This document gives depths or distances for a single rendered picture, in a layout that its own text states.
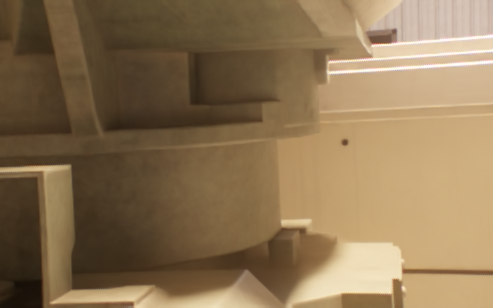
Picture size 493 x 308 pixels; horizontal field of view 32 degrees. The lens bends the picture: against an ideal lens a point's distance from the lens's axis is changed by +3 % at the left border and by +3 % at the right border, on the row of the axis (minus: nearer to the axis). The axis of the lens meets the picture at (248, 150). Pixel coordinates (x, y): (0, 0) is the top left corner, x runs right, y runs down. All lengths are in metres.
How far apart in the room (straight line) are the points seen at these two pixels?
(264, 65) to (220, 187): 0.10
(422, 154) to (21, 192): 0.76
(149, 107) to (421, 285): 0.75
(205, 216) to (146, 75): 0.12
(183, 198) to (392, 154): 0.67
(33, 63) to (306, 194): 0.74
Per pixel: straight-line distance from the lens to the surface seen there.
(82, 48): 0.55
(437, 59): 1.24
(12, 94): 0.62
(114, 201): 0.62
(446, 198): 1.27
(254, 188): 0.69
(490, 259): 1.28
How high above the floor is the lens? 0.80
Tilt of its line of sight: 3 degrees down
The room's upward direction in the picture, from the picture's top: 3 degrees counter-clockwise
